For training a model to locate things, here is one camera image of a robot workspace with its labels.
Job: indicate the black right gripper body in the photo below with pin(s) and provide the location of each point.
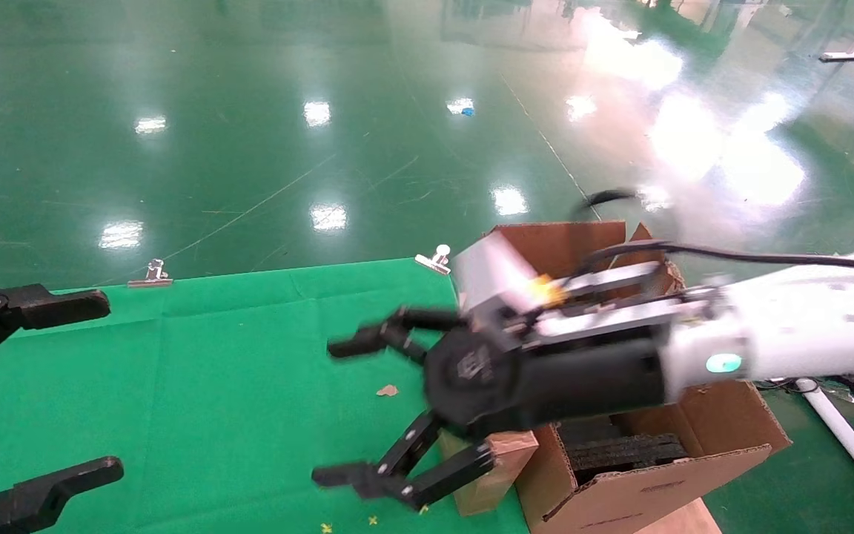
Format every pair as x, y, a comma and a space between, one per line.
545, 386

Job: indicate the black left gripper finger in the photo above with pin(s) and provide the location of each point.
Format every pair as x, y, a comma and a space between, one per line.
49, 493
49, 308

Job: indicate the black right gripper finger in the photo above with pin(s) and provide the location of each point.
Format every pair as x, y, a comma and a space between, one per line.
397, 460
390, 334

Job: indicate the small brown cardboard box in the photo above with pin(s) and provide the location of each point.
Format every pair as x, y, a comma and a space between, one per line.
490, 482

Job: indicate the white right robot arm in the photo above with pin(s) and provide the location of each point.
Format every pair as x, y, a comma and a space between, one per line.
805, 326

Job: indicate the small cardboard scrap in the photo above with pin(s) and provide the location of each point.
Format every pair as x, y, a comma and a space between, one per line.
387, 390

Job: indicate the large open cardboard carton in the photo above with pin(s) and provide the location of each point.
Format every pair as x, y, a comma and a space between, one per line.
657, 497

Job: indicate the silver binder clip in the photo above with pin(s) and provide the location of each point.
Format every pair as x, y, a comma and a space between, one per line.
153, 276
436, 259

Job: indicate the black foam block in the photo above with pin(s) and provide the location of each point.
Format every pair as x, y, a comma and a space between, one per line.
620, 452

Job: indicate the green table cloth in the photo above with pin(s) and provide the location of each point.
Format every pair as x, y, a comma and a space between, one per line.
212, 371

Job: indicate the white table leg pipe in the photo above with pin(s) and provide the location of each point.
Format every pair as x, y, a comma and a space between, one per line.
842, 434

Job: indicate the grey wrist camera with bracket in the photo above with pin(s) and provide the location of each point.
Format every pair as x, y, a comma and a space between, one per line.
490, 278

